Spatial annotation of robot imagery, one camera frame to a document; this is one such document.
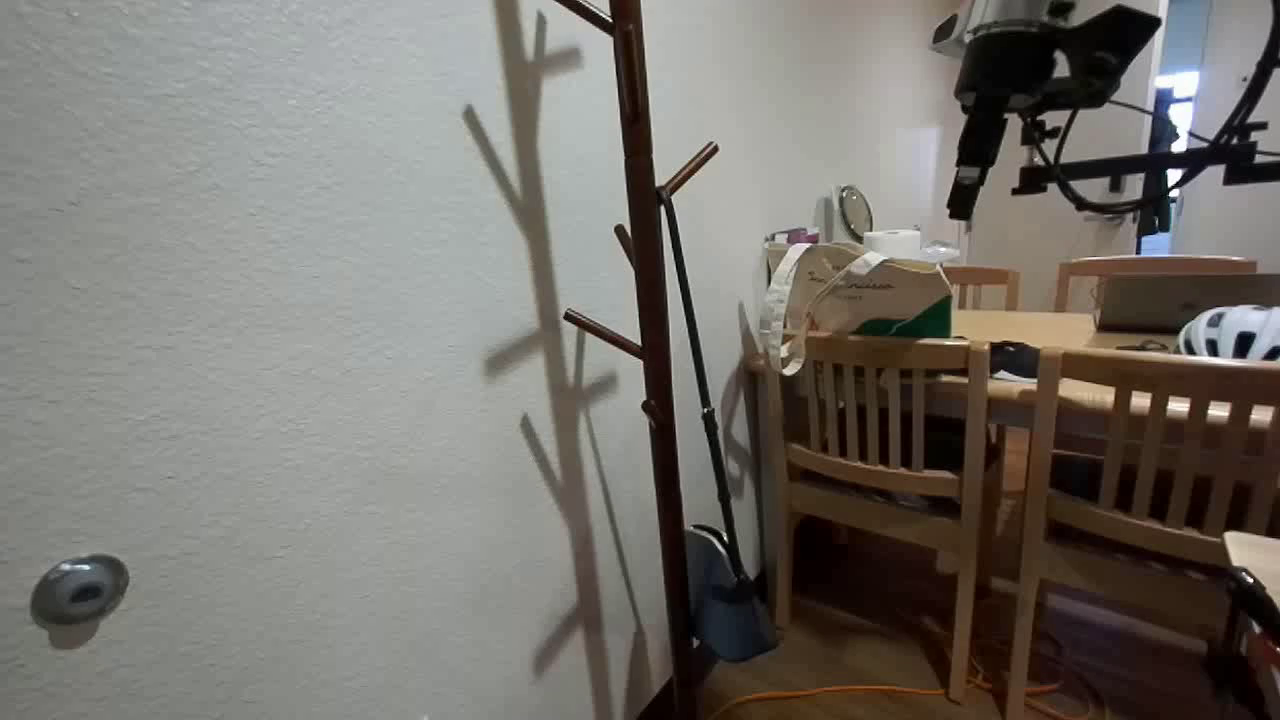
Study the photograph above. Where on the light wooden board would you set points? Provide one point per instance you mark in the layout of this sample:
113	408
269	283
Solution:
1255	555

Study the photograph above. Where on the small black table object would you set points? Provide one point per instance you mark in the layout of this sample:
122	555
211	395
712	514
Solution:
1017	358

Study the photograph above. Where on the light wooden dining table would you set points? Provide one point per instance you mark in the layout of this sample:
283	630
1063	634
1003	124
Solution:
1026	325

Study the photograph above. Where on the white door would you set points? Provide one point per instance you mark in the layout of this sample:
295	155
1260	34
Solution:
1040	235

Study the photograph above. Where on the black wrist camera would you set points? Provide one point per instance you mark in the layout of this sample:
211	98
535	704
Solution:
1107	47

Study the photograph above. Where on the small round table mirror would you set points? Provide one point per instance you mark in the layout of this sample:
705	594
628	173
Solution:
854	214

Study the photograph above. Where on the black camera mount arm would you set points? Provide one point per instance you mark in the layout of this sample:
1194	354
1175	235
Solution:
1133	164

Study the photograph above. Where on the purple carton box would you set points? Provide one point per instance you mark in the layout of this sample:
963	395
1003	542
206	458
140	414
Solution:
791	239

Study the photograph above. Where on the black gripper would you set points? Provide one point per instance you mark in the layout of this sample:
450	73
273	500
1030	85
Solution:
1005	73

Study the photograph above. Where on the black orange bar clamp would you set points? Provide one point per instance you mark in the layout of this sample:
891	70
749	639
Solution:
1260	655

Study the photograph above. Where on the cream canvas tote bag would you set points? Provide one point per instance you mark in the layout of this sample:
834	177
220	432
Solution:
881	285

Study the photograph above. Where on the brown wooden coat rack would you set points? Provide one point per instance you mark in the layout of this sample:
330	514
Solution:
652	335

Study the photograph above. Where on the white bicycle helmet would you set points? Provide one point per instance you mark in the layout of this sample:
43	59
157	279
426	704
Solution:
1233	335

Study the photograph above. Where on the flat brown cardboard box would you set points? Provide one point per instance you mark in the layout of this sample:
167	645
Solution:
1185	301

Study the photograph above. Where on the round metal wall doorstop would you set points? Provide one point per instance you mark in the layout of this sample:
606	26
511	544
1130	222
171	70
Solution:
83	590

